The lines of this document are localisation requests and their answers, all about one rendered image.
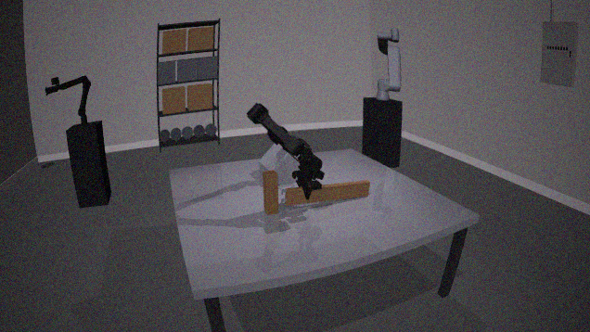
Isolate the wooden rail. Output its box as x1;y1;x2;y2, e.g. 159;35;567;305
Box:
281;180;370;206

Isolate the wooden post with slot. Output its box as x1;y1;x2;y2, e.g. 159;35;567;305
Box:
263;171;278;215

